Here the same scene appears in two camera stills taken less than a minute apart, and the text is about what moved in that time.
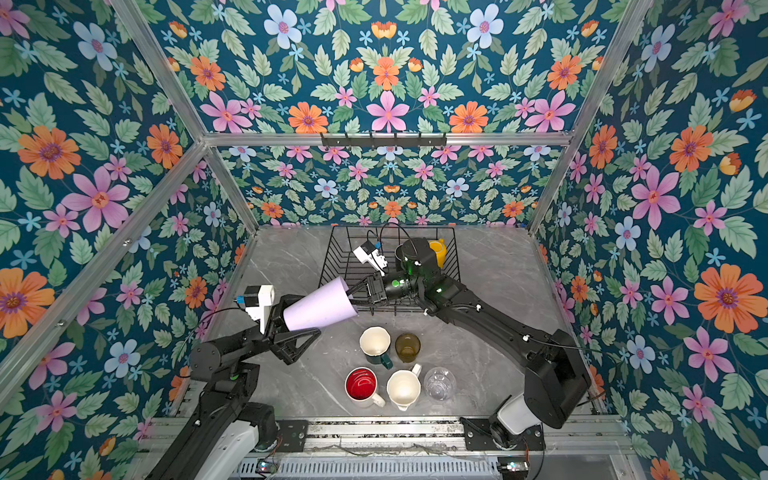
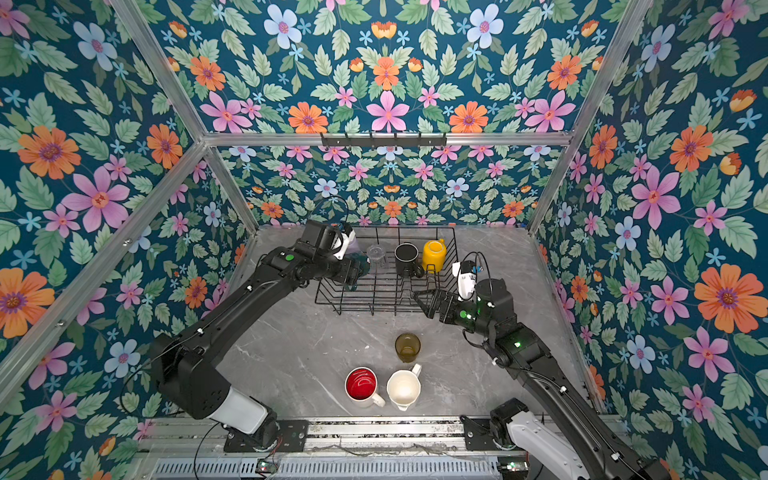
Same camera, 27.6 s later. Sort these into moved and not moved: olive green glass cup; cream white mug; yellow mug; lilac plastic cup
Moved: lilac plastic cup
Not moved: yellow mug; cream white mug; olive green glass cup
